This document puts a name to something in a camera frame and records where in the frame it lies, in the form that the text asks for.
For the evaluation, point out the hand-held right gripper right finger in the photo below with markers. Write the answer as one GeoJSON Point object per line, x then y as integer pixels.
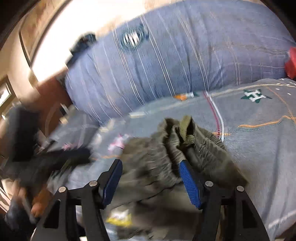
{"type": "Point", "coordinates": [189, 183]}

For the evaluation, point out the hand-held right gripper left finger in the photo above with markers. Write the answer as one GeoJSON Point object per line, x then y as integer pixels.
{"type": "Point", "coordinates": [112, 183]}

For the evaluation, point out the camouflage pants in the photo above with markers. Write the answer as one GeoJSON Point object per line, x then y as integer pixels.
{"type": "Point", "coordinates": [150, 157]}

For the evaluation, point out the person's left hand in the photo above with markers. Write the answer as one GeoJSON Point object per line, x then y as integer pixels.
{"type": "Point", "coordinates": [39, 205]}

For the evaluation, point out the brown headboard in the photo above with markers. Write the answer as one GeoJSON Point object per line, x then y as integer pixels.
{"type": "Point", "coordinates": [53, 92]}

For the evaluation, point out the grey printed bed sheet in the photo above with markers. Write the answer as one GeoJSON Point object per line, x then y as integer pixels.
{"type": "Point", "coordinates": [266, 150]}

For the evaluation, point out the dark denim clothes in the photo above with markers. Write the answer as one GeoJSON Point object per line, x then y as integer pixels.
{"type": "Point", "coordinates": [82, 44]}

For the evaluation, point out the blue plaid folded quilt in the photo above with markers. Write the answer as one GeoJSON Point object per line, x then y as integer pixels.
{"type": "Point", "coordinates": [185, 46]}

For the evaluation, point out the red plastic bag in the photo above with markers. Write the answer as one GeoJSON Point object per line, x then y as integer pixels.
{"type": "Point", "coordinates": [291, 63]}

